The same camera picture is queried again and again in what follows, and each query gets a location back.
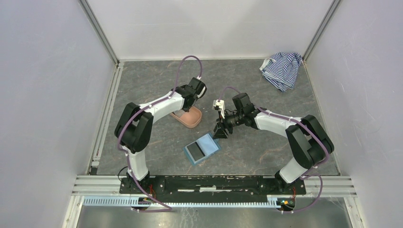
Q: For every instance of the aluminium frame rail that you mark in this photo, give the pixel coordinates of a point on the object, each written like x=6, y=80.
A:
x=330, y=202

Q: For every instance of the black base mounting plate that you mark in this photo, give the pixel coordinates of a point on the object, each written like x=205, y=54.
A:
x=214, y=189

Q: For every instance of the blue striped cloth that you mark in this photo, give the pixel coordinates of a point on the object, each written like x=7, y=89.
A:
x=281, y=69

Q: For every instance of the black credit card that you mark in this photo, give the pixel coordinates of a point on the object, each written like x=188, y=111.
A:
x=195, y=152

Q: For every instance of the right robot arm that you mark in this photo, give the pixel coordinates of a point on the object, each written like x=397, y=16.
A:
x=309, y=142

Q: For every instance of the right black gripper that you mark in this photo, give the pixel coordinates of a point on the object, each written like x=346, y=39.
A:
x=221, y=124

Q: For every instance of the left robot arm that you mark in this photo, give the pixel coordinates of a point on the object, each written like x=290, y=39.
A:
x=135, y=125

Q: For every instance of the teal card holder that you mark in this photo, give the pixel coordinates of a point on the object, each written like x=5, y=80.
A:
x=208, y=145

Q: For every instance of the pink oval tray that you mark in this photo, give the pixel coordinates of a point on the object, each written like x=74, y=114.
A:
x=190, y=118

